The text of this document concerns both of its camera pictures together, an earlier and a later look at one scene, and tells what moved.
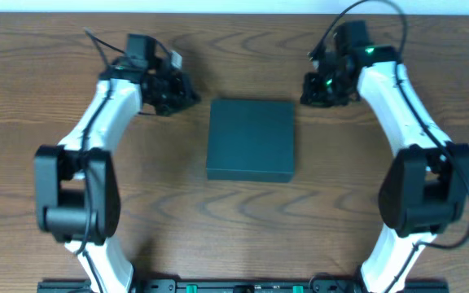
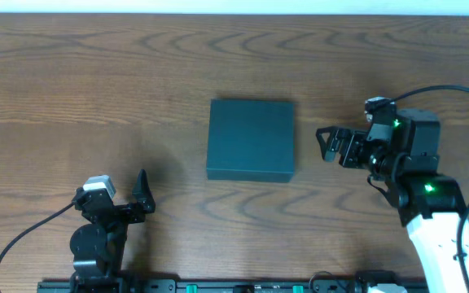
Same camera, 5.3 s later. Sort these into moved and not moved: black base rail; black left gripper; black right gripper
Moved: black right gripper; black left gripper
Not moved: black base rail
